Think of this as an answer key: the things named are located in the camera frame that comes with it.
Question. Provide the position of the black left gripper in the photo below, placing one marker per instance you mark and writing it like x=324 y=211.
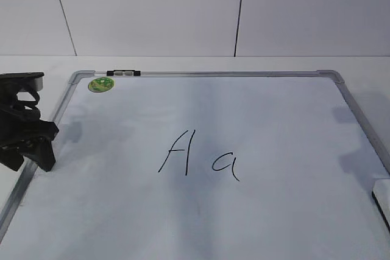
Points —
x=21 y=121

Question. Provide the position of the white board eraser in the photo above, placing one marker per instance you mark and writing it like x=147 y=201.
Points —
x=380 y=195

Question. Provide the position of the round green sticker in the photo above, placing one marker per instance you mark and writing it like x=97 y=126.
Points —
x=101 y=85

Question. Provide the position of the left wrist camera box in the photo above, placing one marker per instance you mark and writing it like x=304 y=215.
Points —
x=22 y=81

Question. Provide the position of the black hanging clip on frame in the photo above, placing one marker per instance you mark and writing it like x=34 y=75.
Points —
x=123 y=73

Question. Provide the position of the white board with grey frame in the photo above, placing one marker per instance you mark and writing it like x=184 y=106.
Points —
x=225 y=165

